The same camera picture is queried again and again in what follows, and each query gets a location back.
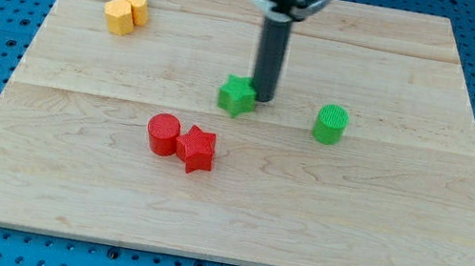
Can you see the red cylinder block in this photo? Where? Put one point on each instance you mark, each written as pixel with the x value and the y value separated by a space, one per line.
pixel 163 129

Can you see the yellow cylinder block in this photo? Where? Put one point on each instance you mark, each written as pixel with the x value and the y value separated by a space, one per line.
pixel 140 11

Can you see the green cylinder block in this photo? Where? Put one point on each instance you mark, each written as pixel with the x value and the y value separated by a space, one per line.
pixel 330 124

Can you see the green star block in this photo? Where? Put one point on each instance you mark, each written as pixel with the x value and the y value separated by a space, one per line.
pixel 237 95

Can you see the yellow hexagon block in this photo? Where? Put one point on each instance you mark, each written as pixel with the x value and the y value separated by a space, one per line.
pixel 119 17

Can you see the red star block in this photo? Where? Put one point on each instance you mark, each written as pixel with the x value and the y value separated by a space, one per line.
pixel 196 149

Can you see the wooden board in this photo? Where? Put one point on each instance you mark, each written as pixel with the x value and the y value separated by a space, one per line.
pixel 398 189

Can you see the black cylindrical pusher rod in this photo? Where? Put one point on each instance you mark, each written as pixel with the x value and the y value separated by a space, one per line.
pixel 272 47

